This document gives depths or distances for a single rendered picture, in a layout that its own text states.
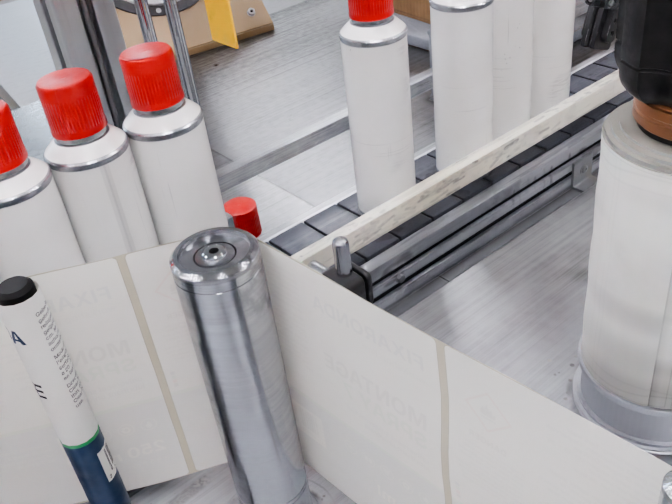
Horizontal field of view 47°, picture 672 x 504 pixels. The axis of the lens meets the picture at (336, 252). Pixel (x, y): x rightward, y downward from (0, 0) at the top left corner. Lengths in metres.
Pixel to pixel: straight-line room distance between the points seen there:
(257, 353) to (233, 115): 0.70
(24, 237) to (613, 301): 0.33
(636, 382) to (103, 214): 0.33
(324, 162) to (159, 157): 0.39
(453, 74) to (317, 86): 0.42
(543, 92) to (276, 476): 0.51
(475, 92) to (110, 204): 0.32
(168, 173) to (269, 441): 0.21
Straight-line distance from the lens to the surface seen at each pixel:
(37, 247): 0.49
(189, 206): 0.52
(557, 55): 0.77
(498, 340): 0.54
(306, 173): 0.85
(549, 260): 0.61
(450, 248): 0.68
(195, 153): 0.51
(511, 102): 0.74
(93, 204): 0.50
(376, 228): 0.61
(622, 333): 0.43
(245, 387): 0.35
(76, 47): 0.62
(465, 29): 0.65
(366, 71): 0.60
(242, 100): 1.05
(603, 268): 0.42
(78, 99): 0.48
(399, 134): 0.62
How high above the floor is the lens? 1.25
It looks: 35 degrees down
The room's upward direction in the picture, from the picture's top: 8 degrees counter-clockwise
